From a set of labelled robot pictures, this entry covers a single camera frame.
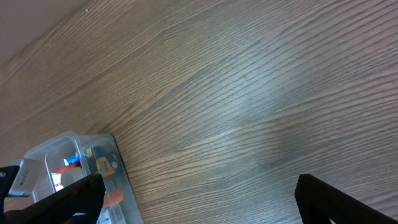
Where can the red medicine box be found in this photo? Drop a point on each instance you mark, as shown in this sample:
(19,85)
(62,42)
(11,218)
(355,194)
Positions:
(56,175)

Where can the blue yellow VapoDrops box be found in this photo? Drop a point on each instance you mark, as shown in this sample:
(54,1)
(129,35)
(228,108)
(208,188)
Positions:
(97,159)

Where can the orange bottle white cap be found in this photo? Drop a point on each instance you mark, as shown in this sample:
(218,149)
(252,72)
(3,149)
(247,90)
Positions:
(113,197)

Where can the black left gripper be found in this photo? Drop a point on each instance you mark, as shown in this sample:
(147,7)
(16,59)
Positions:
(8,175)

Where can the white medicine packet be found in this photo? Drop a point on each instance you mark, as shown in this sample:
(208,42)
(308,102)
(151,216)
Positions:
(104,217)

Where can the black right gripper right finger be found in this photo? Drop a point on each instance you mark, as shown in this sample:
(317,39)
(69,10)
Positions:
(320,203)

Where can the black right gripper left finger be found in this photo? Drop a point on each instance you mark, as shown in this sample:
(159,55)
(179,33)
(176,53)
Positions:
(84,196)

